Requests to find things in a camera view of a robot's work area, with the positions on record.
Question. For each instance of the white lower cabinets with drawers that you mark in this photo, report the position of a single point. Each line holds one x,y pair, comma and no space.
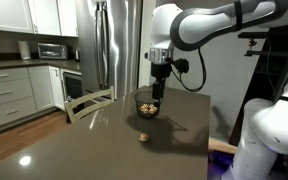
14,93

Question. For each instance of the pale wooden chair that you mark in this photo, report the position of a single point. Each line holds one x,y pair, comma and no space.
84,103

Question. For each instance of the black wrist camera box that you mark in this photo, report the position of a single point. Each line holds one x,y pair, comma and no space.
181,65

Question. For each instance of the stainless steel refrigerator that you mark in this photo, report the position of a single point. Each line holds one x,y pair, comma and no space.
117,46

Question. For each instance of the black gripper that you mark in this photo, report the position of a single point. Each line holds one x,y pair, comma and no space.
160,71

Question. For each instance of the silver toaster oven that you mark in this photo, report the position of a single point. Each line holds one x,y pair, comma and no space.
52,51

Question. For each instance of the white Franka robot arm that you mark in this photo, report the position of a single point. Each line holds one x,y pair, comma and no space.
270,123

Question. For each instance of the small dark countertop appliance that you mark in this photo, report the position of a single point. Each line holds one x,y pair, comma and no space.
77,55

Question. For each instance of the small tan object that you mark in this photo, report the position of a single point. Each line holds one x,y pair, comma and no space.
144,106
153,109
143,137

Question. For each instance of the black bar camera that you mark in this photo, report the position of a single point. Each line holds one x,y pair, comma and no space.
254,34

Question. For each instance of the black glass beverage cooler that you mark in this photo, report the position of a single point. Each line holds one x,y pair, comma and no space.
73,88

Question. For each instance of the white paper towel roll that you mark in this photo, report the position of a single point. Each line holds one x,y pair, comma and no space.
24,50

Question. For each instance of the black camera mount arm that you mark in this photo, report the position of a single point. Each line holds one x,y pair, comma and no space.
270,52

